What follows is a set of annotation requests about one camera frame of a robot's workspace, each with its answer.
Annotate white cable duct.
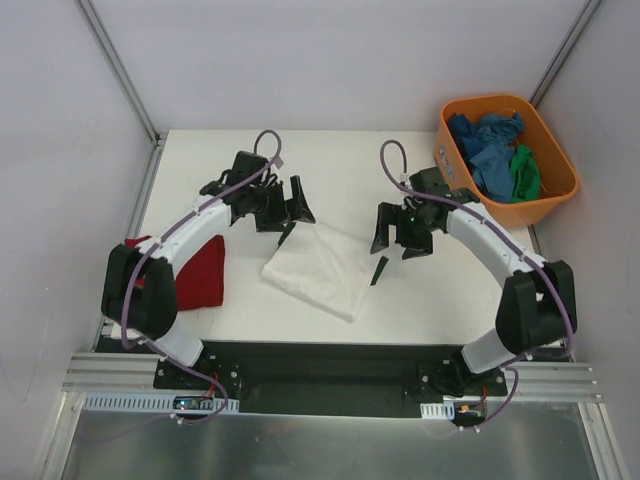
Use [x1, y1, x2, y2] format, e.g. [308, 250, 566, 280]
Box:
[83, 393, 240, 415]
[420, 401, 455, 421]

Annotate white and green t shirt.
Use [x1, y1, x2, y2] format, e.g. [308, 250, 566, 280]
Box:
[261, 222, 389, 323]

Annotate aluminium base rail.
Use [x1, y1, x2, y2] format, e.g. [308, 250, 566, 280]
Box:
[62, 352, 605, 403]

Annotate right white cable duct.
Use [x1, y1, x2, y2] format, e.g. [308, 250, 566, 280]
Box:
[420, 401, 455, 421]

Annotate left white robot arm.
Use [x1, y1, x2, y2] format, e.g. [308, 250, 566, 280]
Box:
[101, 151, 315, 389]

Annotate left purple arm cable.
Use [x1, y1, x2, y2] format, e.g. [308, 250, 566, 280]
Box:
[119, 129, 283, 401]

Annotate dark blue t shirt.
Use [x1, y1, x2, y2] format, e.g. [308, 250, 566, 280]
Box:
[447, 114, 483, 161]

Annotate light blue t shirt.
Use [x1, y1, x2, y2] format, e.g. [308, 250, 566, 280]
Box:
[469, 113, 525, 203]

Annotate aluminium frame post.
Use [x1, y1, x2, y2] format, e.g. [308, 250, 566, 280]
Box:
[73, 0, 164, 146]
[529, 0, 606, 108]

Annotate left aluminium frame post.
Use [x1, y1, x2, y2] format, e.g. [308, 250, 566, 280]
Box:
[73, 0, 164, 146]

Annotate folded red t shirt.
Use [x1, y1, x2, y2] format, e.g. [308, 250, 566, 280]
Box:
[123, 234, 227, 312]

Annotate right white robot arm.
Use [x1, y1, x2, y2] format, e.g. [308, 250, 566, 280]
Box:
[370, 167, 577, 397]

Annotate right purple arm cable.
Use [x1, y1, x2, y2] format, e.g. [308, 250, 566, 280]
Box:
[380, 139, 576, 436]

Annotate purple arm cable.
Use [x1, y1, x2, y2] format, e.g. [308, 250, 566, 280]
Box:
[380, 139, 576, 436]
[119, 129, 283, 401]

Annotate left white cable duct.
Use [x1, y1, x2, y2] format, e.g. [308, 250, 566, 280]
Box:
[83, 393, 240, 415]

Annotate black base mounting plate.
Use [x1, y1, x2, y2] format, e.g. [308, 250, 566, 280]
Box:
[149, 339, 511, 417]

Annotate orange plastic bin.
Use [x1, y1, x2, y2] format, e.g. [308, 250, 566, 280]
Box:
[433, 94, 580, 228]

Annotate bright green t shirt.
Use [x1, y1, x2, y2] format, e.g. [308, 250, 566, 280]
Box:
[509, 145, 541, 203]

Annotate right aluminium frame post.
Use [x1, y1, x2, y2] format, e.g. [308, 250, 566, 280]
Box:
[529, 0, 606, 108]

